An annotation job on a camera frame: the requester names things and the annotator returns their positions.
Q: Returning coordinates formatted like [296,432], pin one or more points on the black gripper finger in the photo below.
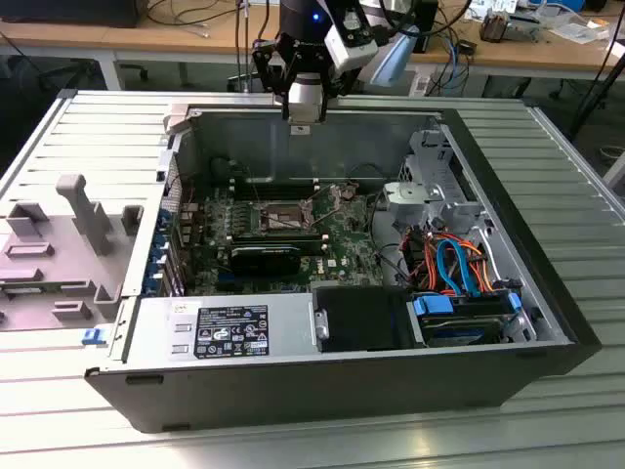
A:
[342,80]
[266,63]

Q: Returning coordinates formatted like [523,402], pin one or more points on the silver CPU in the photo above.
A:
[305,100]

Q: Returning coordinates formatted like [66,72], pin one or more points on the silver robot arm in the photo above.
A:
[398,56]

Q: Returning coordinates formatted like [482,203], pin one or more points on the metal locking lever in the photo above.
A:
[255,188]

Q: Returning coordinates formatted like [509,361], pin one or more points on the CPU socket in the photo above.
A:
[283,220]

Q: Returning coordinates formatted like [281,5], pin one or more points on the blue expansion slot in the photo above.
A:
[225,283]

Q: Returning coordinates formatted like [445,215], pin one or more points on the black upright box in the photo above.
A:
[429,24]

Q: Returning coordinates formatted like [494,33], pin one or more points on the round coin battery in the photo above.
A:
[349,191]

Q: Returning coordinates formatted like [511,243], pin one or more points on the wooden desk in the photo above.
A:
[146,35]

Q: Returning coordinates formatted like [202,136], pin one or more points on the silver drive cage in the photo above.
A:
[407,194]

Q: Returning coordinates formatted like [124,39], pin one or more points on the copper heat sink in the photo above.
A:
[494,28]

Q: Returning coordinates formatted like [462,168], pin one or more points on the green motherboard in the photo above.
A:
[351,244]

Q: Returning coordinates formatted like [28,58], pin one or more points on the black graphics card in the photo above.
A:
[266,261]

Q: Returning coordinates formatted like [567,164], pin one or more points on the black desktop computer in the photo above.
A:
[73,12]

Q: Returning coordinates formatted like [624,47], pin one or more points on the black plastic shroud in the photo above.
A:
[363,317]

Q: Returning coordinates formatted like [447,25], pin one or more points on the white plastic bag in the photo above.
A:
[578,30]

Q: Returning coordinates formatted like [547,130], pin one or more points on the black tripod leg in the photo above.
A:
[599,98]

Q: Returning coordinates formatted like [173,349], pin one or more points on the hard disk blue carrier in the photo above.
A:
[459,334]

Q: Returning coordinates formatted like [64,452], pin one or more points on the silver power supply unit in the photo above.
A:
[156,325]

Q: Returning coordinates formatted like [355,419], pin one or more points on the grey parts rack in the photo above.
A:
[58,273]

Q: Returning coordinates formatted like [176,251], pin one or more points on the black PC case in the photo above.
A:
[312,396]

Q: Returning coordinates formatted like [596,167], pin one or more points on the blue plastic clip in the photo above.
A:
[93,337]

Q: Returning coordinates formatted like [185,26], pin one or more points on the green RAM stick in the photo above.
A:
[24,291]

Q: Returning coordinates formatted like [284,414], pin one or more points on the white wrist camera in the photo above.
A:
[354,49]

